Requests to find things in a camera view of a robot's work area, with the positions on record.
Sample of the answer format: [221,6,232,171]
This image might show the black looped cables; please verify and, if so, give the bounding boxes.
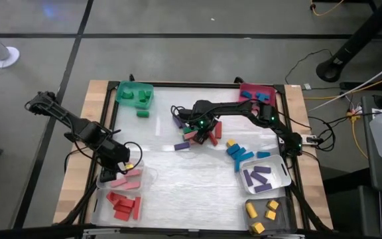
[316,121,337,153]

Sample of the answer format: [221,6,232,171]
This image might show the black cable bundle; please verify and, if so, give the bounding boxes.
[58,179,99,226]
[288,182,331,232]

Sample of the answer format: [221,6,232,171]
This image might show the grey plastic bin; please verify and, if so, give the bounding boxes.
[243,196,294,237]

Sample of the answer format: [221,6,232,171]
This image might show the thin black floor cable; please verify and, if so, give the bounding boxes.
[284,48,334,84]

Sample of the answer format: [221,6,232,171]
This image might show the clear plastic bin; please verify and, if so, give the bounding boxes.
[90,188,145,228]
[96,155,155,193]

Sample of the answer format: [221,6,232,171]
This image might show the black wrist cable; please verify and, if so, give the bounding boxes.
[123,141,144,174]
[170,104,196,126]

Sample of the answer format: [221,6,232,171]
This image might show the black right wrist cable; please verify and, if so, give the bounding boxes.
[170,104,196,126]

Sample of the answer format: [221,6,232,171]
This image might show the white plastic bin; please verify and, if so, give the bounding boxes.
[239,154,292,195]

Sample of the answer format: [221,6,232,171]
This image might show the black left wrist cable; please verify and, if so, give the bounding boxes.
[123,141,144,174]

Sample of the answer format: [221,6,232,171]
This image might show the red plastic tray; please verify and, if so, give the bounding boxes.
[239,82,277,110]

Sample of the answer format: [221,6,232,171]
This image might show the yellow hanging power cord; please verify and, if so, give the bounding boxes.
[310,0,344,17]

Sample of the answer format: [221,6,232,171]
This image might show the white cable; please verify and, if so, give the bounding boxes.
[308,55,382,112]

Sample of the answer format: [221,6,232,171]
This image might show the grey control box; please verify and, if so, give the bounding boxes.
[302,134,324,146]

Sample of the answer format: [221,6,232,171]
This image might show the black table frame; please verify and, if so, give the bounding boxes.
[78,75,334,233]

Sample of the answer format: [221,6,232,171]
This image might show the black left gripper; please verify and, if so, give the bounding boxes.
[99,141,132,183]

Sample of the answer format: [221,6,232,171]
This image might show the yellow cable with plugs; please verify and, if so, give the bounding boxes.
[346,111,369,159]

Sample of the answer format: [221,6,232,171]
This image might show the black equipment cart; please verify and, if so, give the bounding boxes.
[358,96,382,239]

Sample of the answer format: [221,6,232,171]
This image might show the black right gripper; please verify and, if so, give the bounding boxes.
[193,121,219,145]

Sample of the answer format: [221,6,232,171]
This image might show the orange cable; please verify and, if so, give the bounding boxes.
[303,71,382,100]

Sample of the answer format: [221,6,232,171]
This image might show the black stand pole with base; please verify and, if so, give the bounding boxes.
[316,0,382,83]

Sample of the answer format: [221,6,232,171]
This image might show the green plastic tray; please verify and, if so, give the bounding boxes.
[114,80,155,110]

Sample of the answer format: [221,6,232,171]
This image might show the black frame bar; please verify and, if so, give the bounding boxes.
[0,222,382,239]

